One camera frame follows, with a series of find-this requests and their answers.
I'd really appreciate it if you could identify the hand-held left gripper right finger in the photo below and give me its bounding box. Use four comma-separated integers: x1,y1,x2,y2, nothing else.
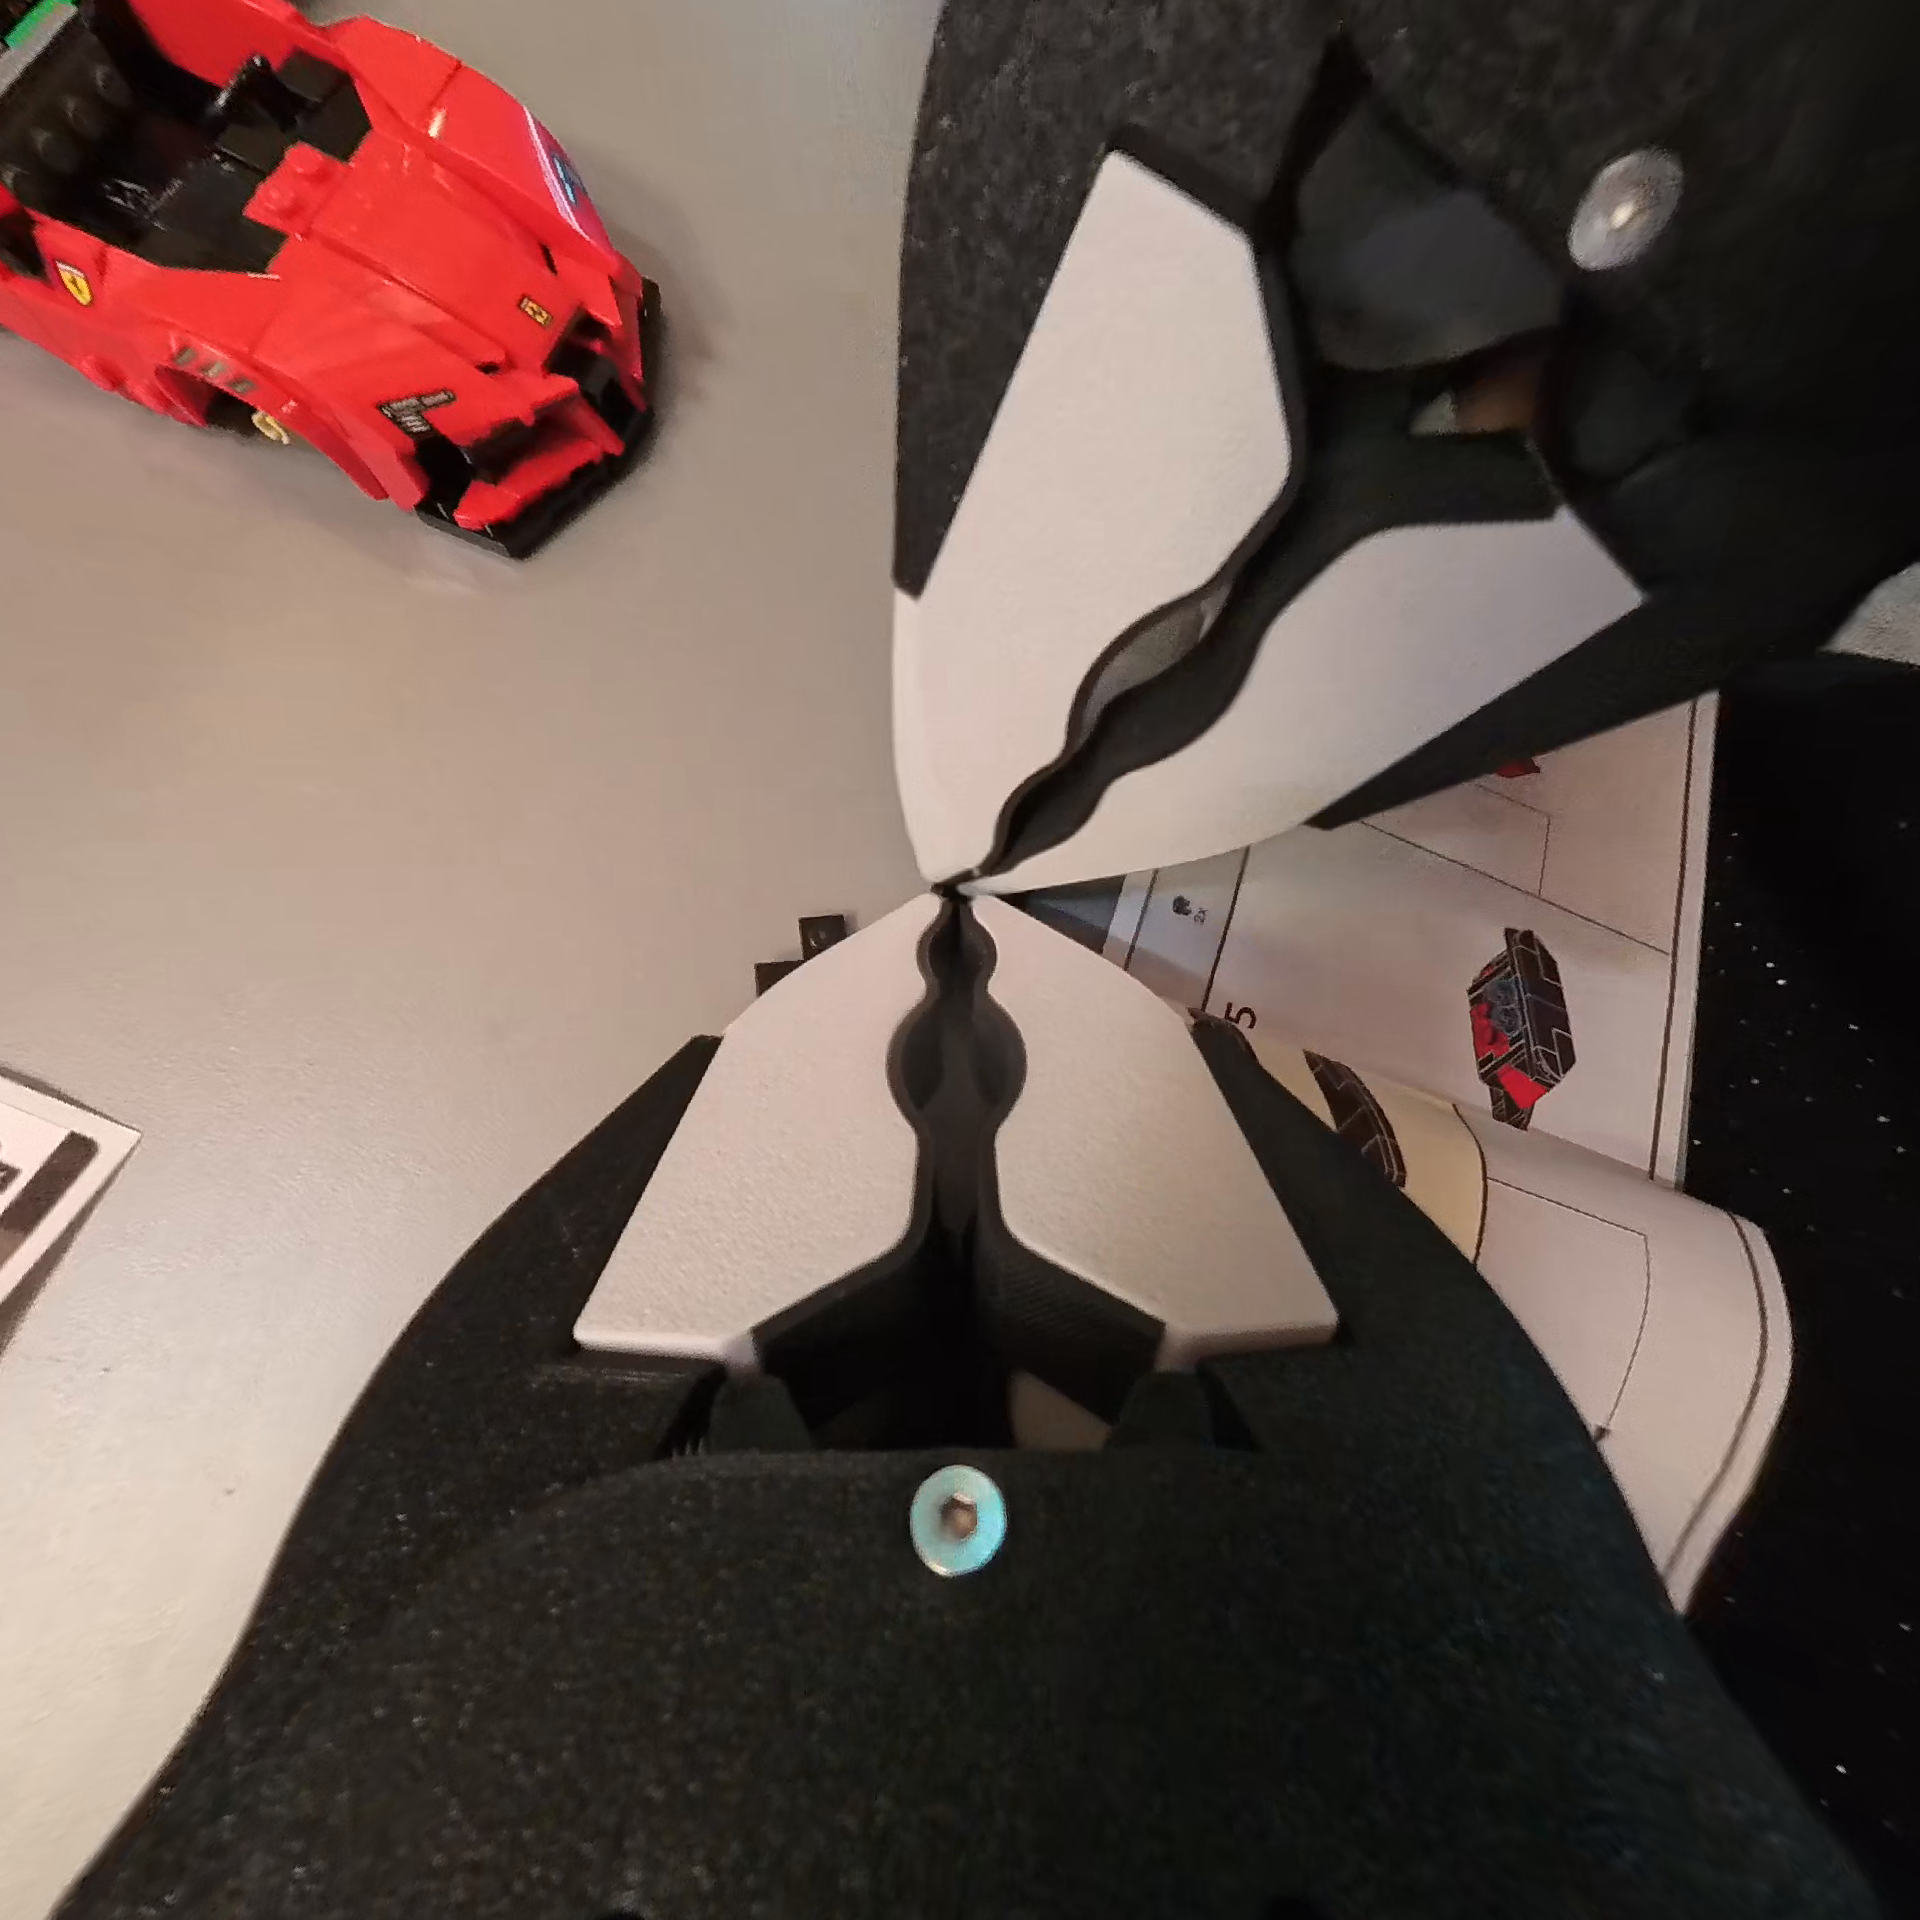
960,896,1342,1374

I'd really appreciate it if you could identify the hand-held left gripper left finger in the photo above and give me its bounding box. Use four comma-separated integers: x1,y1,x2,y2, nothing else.
574,896,969,1374

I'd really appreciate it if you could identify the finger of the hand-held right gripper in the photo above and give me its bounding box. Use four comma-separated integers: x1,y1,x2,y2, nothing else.
891,145,1297,887
977,368,1647,893

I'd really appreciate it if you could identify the black lego slope brick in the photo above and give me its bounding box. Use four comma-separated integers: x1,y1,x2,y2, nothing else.
755,909,853,996

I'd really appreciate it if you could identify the lego instruction booklet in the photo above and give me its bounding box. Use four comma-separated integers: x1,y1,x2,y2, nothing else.
1049,693,1795,1613

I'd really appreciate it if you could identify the red lego car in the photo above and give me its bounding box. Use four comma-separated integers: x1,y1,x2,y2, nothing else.
0,0,663,560

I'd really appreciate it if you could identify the white sticker sheet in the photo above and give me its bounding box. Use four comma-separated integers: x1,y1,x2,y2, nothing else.
0,1064,143,1352

